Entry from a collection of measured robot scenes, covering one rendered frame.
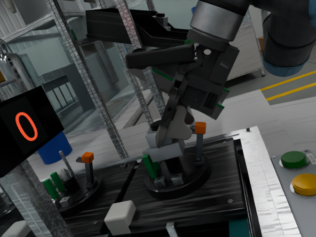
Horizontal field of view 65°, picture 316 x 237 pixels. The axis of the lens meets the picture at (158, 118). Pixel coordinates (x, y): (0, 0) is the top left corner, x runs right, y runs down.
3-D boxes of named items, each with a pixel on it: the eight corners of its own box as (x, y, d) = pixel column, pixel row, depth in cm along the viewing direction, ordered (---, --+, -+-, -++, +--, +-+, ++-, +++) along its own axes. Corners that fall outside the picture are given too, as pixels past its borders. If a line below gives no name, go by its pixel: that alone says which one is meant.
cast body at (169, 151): (185, 145, 51) (174, 114, 49) (183, 155, 47) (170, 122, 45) (148, 154, 54) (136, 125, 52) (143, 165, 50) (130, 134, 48)
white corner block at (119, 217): (140, 215, 48) (132, 198, 47) (134, 234, 44) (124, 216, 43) (119, 218, 49) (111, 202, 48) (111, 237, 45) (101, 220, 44)
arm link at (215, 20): (196, -1, 35) (199, 1, 43) (185, 31, 37) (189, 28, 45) (247, 17, 35) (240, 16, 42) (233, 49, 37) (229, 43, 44)
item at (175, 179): (185, 178, 46) (182, 172, 46) (184, 184, 45) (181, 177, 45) (174, 181, 47) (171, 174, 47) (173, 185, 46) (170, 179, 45)
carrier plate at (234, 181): (234, 143, 59) (232, 136, 59) (248, 218, 38) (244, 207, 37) (144, 164, 67) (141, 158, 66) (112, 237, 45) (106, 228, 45)
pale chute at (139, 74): (222, 102, 78) (230, 90, 75) (216, 120, 67) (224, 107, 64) (145, 60, 81) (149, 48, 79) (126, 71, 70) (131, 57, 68)
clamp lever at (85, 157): (96, 180, 58) (93, 152, 55) (92, 186, 56) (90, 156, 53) (82, 178, 59) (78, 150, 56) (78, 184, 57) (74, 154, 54)
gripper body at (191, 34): (209, 120, 42) (242, 50, 37) (161, 102, 42) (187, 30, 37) (209, 105, 49) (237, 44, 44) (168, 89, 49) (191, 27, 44)
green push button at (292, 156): (304, 157, 45) (301, 148, 45) (311, 170, 42) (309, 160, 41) (280, 162, 47) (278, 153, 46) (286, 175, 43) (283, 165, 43)
